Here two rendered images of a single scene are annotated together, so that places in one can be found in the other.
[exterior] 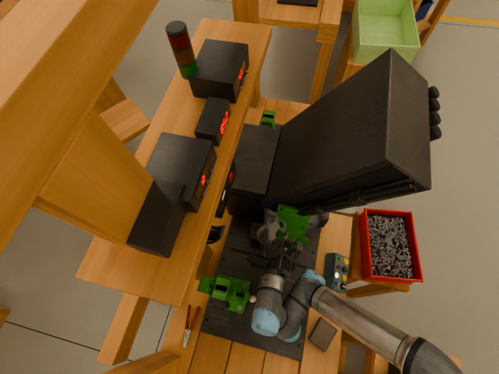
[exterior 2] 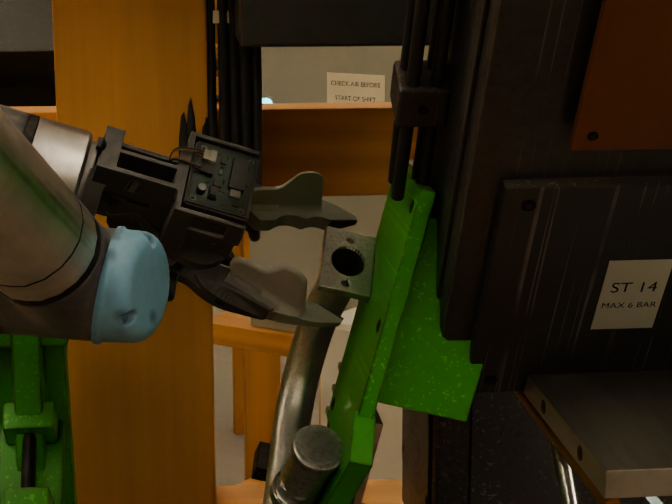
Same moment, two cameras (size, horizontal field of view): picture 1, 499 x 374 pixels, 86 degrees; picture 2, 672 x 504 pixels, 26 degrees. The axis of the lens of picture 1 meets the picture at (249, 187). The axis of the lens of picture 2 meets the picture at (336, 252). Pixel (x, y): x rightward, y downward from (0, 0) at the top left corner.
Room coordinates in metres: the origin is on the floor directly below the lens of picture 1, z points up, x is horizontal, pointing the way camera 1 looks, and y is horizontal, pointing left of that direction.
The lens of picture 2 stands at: (-0.21, -1.06, 1.44)
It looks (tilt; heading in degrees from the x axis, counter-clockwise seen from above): 12 degrees down; 64
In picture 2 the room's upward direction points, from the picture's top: straight up
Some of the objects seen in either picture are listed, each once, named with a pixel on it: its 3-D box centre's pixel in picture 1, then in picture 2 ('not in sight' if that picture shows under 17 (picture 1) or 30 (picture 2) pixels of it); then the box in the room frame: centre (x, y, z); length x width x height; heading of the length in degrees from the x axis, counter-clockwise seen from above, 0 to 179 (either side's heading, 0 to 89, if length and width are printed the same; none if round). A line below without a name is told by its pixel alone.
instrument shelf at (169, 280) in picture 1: (196, 128); not in sight; (0.49, 0.13, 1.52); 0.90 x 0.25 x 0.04; 160
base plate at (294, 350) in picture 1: (276, 218); not in sight; (0.40, -0.11, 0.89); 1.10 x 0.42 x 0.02; 160
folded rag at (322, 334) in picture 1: (322, 334); not in sight; (-0.10, -0.22, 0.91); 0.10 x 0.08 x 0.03; 136
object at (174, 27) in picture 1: (178, 35); not in sight; (0.62, 0.13, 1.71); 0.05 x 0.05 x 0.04
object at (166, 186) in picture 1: (162, 217); not in sight; (0.20, 0.19, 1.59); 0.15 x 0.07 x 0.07; 160
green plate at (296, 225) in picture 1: (292, 216); (419, 311); (0.31, -0.15, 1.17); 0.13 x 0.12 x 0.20; 160
